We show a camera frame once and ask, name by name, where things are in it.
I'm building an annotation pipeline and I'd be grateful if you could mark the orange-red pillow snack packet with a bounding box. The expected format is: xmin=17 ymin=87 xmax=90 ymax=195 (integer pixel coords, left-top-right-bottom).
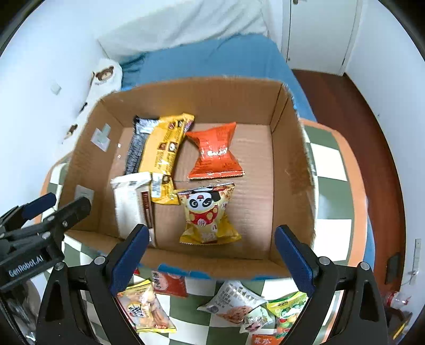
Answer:
xmin=184 ymin=121 xmax=245 ymax=180

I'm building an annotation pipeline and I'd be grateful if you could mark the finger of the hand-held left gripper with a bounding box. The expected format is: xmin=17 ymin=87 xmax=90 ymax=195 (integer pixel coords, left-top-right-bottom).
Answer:
xmin=0 ymin=192 xmax=57 ymax=234
xmin=7 ymin=196 xmax=92 ymax=248

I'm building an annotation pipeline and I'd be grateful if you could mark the red and white snack packet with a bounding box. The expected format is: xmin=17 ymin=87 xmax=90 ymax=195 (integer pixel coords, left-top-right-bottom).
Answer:
xmin=151 ymin=270 xmax=189 ymax=298

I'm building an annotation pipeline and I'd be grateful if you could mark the grey-white nut snack packet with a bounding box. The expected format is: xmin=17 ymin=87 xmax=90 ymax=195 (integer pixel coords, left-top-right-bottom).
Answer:
xmin=197 ymin=280 xmax=268 ymax=326

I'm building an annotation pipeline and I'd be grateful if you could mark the yellow panda snack packet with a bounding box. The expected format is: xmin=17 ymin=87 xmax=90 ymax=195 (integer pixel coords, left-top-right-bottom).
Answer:
xmin=177 ymin=182 xmax=242 ymax=245

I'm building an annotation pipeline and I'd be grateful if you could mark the small white snack packet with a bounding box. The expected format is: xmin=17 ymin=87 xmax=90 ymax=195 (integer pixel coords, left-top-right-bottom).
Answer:
xmin=239 ymin=305 xmax=277 ymax=334

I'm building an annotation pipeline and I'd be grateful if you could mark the white wall strip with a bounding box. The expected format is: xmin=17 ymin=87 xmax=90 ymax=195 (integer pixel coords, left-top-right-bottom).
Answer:
xmin=410 ymin=238 xmax=422 ymax=286

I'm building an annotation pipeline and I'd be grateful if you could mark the orange snack packet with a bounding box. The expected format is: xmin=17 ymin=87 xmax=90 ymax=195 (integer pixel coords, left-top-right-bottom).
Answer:
xmin=251 ymin=333 xmax=283 ymax=345

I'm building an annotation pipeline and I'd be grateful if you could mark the clear plastic bottle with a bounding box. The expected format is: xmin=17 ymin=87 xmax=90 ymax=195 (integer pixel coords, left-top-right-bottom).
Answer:
xmin=382 ymin=290 xmax=412 ymax=309

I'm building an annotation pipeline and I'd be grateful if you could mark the green snack packet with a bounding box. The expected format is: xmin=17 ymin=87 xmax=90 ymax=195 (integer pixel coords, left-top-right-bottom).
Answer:
xmin=266 ymin=291 xmax=308 ymax=339

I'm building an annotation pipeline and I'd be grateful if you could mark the long yellow snack packet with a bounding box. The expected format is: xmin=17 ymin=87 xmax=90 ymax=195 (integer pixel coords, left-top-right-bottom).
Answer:
xmin=138 ymin=113 xmax=195 ymax=205

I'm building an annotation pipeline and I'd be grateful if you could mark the blue bed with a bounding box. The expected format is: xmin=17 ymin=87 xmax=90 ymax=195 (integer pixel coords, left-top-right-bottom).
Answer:
xmin=120 ymin=33 xmax=316 ymax=122

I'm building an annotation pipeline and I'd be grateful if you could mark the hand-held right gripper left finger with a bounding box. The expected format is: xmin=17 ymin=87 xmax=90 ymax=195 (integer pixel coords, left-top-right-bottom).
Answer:
xmin=39 ymin=224 xmax=151 ymax=345

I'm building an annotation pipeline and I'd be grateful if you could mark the black wall box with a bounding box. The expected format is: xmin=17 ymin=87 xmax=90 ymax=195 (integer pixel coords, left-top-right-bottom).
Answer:
xmin=385 ymin=253 xmax=402 ymax=285

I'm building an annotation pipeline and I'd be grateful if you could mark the bear print pillow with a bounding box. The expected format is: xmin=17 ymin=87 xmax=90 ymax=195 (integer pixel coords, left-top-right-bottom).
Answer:
xmin=61 ymin=58 xmax=124 ymax=145

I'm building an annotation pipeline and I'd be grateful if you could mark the brown cardboard box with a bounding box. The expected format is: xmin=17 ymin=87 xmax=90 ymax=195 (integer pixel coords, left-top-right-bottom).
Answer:
xmin=57 ymin=76 xmax=319 ymax=281

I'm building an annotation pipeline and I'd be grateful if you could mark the white door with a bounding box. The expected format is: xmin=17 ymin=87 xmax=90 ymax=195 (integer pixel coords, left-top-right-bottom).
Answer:
xmin=280 ymin=0 xmax=362 ymax=75

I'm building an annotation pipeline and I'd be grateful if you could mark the black snack packet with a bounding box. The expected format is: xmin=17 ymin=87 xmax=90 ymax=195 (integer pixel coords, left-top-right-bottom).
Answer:
xmin=124 ymin=115 xmax=160 ymax=176

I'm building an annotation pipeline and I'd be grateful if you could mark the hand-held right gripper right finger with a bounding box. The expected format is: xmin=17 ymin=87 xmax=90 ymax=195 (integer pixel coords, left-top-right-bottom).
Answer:
xmin=274 ymin=225 xmax=389 ymax=345

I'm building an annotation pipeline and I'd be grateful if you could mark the yellow cracker snack packet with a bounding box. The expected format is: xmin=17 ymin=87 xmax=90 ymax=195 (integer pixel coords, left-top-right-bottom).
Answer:
xmin=116 ymin=279 xmax=177 ymax=333

